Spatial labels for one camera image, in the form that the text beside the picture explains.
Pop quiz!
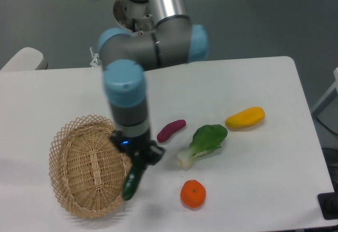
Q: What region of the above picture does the green bok choy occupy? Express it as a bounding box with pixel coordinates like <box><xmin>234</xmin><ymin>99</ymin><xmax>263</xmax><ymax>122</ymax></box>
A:
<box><xmin>176</xmin><ymin>124</ymin><xmax>228</xmax><ymax>170</ymax></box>

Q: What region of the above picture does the white furniture leg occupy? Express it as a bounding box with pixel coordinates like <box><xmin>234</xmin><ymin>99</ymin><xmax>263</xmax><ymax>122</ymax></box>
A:
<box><xmin>311</xmin><ymin>68</ymin><xmax>337</xmax><ymax>118</ymax></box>

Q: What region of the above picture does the purple sweet potato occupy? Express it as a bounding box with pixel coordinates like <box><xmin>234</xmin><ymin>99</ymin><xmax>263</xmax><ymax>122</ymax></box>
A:
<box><xmin>156</xmin><ymin>119</ymin><xmax>186</xmax><ymax>143</ymax></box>

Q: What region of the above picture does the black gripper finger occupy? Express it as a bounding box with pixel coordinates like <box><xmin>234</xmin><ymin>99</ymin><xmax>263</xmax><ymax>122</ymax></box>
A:
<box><xmin>134</xmin><ymin>140</ymin><xmax>165</xmax><ymax>166</ymax></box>
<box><xmin>109</xmin><ymin>129</ymin><xmax>132</xmax><ymax>158</ymax></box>

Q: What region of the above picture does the white chair seat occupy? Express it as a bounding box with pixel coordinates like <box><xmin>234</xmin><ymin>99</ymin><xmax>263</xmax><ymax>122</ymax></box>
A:
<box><xmin>1</xmin><ymin>47</ymin><xmax>48</xmax><ymax>72</ymax></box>

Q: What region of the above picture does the orange tangerine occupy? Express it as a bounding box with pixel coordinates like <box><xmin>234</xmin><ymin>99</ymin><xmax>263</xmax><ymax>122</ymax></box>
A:
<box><xmin>180</xmin><ymin>180</ymin><xmax>206</xmax><ymax>209</ymax></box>

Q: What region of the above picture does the yellow mango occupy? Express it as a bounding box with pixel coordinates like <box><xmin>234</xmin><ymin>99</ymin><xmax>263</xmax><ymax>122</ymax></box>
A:
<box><xmin>224</xmin><ymin>107</ymin><xmax>265</xmax><ymax>129</ymax></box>

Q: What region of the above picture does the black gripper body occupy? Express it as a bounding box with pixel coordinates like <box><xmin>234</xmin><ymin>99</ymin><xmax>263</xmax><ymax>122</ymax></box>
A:
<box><xmin>124</xmin><ymin>131</ymin><xmax>151</xmax><ymax>156</ymax></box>

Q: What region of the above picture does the green cucumber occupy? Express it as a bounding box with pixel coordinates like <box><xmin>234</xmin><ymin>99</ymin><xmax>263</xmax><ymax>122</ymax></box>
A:
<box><xmin>122</xmin><ymin>156</ymin><xmax>147</xmax><ymax>201</ymax></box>

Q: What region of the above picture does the woven wicker basket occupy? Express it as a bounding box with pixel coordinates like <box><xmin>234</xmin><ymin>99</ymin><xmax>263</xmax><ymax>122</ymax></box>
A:
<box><xmin>49</xmin><ymin>115</ymin><xmax>131</xmax><ymax>218</ymax></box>

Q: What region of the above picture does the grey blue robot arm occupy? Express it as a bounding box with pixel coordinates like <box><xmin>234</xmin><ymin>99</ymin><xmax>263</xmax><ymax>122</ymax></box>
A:
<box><xmin>98</xmin><ymin>0</ymin><xmax>209</xmax><ymax>168</ymax></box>

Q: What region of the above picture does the black device at edge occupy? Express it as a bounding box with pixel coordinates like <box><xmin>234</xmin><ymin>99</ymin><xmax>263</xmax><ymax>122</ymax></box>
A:
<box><xmin>317</xmin><ymin>192</ymin><xmax>337</xmax><ymax>220</ymax></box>

